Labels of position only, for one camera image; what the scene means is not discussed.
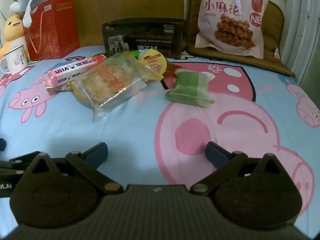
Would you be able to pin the yellow plush duck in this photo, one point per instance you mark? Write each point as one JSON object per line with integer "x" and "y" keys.
{"x": 13, "y": 30}

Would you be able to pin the large pink snack bag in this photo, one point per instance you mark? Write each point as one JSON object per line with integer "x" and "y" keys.
{"x": 225, "y": 5}

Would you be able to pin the yellow jelly cup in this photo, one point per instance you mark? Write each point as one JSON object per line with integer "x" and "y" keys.
{"x": 153, "y": 62}

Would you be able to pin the small nut packet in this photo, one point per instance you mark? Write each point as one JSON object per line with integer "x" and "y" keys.
{"x": 62, "y": 88}

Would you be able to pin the green and white packet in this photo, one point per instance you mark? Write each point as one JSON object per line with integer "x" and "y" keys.
{"x": 135, "y": 53}

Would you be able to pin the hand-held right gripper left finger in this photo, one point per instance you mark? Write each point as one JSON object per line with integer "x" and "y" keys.
{"x": 96, "y": 153}

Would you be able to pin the red-brown snack packet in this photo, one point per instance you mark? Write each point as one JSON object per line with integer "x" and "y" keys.
{"x": 171, "y": 70}

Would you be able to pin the pink candy stick packet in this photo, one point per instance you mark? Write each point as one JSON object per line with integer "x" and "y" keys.
{"x": 72, "y": 73}

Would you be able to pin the brown wooden headboard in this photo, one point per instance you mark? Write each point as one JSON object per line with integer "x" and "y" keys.
{"x": 125, "y": 0}

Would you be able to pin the black carton box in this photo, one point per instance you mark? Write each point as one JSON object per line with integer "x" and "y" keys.
{"x": 145, "y": 33}

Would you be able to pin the cartoon pig bed sheet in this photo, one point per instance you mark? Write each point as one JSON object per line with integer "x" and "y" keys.
{"x": 100, "y": 130}

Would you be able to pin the white curtain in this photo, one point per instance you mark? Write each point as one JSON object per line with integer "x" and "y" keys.
{"x": 300, "y": 17}

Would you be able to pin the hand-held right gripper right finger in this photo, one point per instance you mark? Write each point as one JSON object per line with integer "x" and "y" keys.
{"x": 217, "y": 153}

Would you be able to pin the white enamel mug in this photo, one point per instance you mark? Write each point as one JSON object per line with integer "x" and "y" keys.
{"x": 16, "y": 58}

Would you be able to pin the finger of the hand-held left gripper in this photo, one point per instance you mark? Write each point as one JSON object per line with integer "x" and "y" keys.
{"x": 2, "y": 144}
{"x": 17, "y": 163}

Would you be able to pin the clear cracker packet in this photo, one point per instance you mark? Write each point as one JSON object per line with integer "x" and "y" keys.
{"x": 107, "y": 85}

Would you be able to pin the red gift bag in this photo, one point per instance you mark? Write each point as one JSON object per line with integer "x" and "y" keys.
{"x": 57, "y": 30}

